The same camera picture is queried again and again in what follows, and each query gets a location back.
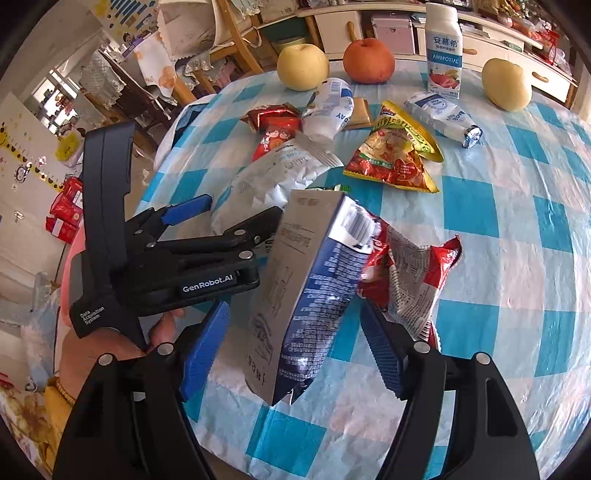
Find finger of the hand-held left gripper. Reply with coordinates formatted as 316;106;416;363
148;206;284;257
124;194;213;239

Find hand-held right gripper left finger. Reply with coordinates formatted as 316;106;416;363
52;301;232;480

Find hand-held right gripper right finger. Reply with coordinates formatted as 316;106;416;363
360;300;541;480

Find blue grey drink carton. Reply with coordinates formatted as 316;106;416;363
244;188;384;407

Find small red snack wrapper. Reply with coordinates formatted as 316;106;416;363
240;104;303;162

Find person's left forearm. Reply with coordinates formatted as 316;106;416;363
44;376;77;444

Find person's left hand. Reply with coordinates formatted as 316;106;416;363
58;307;185;402

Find pink plastic stool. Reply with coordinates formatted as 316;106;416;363
58;231;90;315

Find red gift box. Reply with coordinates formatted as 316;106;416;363
51;176;85;220
45;217;79;244

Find silver white foil bag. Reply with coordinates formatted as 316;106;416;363
210;134;345;236

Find yellow plastic bag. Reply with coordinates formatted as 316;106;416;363
55;131;84;162

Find blue white checked tablecloth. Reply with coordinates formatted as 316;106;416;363
139;58;591;480

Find dark wooden side table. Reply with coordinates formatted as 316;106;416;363
78;48;178;134

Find crushed white plastic bottle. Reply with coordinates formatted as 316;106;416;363
302;78;355;141

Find white orange patterned cloth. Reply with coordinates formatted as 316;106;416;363
134;30;178;102

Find brown flat packet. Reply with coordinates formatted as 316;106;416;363
344;97;374;130

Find wooden chair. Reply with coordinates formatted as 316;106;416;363
175;0;282;100

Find yellow red chip bag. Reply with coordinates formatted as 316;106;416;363
342;100;445;193

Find round yellow pear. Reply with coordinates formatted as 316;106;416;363
276;44;330;92

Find floral cloth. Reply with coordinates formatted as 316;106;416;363
0;383;54;478

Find red apple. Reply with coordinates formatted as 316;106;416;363
342;38;396;85

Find white low cabinet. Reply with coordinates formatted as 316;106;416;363
259;4;580;109

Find silver metal case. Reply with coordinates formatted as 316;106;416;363
372;13;416;55

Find white yogurt bottle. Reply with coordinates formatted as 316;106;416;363
425;2;463;101

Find oval yellow pear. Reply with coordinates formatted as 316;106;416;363
481;58;533;112

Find cartoon wall stickers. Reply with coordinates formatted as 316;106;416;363
0;120;65;195

